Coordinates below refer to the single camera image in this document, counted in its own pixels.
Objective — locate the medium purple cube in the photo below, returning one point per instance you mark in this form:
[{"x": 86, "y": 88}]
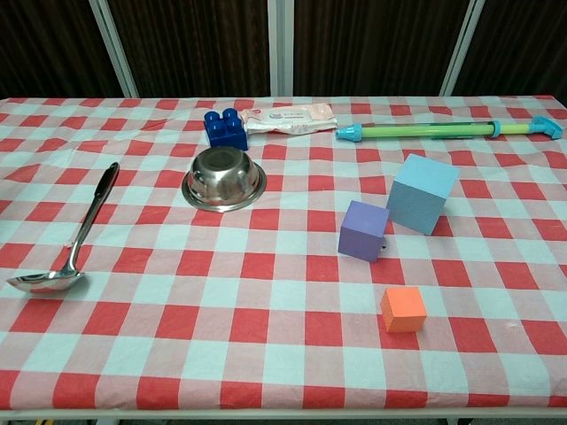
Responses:
[{"x": 361, "y": 232}]

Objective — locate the small orange cube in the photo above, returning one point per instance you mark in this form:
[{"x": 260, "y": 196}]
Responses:
[{"x": 404, "y": 312}]

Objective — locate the stainless steel bowl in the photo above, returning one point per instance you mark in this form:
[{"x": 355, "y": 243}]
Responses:
[{"x": 223, "y": 181}]

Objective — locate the red white checkered tablecloth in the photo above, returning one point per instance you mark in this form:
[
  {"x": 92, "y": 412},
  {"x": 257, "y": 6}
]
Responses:
[{"x": 248, "y": 283}]

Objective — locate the pink wet wipes pack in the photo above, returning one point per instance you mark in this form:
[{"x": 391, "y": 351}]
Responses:
[{"x": 288, "y": 118}]

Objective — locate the blue toy building brick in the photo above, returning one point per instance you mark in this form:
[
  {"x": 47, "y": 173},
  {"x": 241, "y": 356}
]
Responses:
[{"x": 227, "y": 135}]

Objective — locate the large light blue cube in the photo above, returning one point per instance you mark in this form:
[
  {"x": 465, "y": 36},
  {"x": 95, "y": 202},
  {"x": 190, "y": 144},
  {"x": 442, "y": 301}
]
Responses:
[{"x": 418, "y": 199}]

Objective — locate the green cyan water pump toy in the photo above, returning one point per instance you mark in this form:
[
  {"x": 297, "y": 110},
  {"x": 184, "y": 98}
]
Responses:
[{"x": 421, "y": 131}]

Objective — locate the dark brown partition panel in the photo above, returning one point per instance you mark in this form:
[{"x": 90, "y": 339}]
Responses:
[
  {"x": 195, "y": 44},
  {"x": 48, "y": 44},
  {"x": 522, "y": 44},
  {"x": 372, "y": 44}
]

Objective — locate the white partition frame post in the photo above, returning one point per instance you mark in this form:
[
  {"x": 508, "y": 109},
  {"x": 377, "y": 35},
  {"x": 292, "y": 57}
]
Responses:
[
  {"x": 460, "y": 48},
  {"x": 280, "y": 44},
  {"x": 116, "y": 53}
]

